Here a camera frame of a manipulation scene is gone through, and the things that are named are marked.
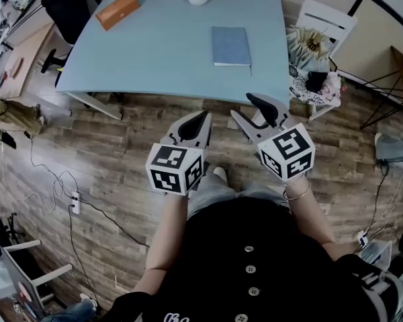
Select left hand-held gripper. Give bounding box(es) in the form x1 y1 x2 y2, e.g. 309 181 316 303
145 110 213 197

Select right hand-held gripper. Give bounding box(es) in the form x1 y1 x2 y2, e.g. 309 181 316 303
230 93 316 182

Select blue notebook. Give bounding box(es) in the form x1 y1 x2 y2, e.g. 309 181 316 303
210 25 253 76

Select person's right forearm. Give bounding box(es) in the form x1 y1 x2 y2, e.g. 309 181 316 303
283 178 339 261

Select person's left forearm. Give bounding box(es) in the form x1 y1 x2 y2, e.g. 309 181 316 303
134 193 189 294

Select person's light shoe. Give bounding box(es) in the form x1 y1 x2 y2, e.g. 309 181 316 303
213 166 228 184

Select black white floral cushion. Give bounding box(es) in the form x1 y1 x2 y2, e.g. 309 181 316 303
287 64 342 107

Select person's grey jeans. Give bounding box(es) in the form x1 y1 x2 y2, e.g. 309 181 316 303
187 171 292 219

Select black bag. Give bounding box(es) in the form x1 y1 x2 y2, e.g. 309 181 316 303
304 71 329 93

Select pink flower bunch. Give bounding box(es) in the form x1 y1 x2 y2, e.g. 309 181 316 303
318 72 347 97

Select white wooden chair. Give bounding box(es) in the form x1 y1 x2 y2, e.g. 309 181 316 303
288 0 359 121

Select black buttoned shirt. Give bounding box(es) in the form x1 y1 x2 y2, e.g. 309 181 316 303
102 196 403 322

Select orange leather box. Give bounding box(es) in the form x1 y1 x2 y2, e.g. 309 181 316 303
95 0 142 32

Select black office chair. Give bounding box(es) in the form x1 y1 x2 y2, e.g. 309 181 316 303
40 0 91 89

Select clear plastic bin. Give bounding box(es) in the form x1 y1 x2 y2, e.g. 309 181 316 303
359 239 394 271

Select light wooden desk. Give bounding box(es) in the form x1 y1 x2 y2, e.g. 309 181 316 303
0 21 56 100

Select gold bangle bracelet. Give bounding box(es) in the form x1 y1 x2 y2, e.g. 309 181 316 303
283 179 312 201

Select black power cable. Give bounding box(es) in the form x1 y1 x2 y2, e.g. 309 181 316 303
79 198 151 249

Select white frame table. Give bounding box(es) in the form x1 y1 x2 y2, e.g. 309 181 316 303
0 239 73 322

